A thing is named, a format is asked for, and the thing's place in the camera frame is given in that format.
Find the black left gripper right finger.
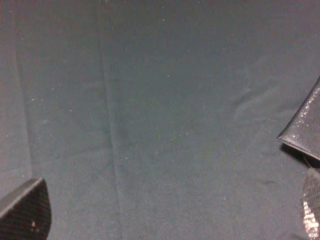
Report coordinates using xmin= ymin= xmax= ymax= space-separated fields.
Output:
xmin=300 ymin=168 xmax=320 ymax=240

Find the black tablecloth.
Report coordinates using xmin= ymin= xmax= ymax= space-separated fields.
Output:
xmin=0 ymin=0 xmax=320 ymax=240

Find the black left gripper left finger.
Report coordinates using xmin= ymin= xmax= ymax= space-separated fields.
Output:
xmin=0 ymin=178 xmax=52 ymax=240

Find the black rectangular case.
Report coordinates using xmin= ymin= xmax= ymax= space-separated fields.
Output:
xmin=276 ymin=79 xmax=320 ymax=160

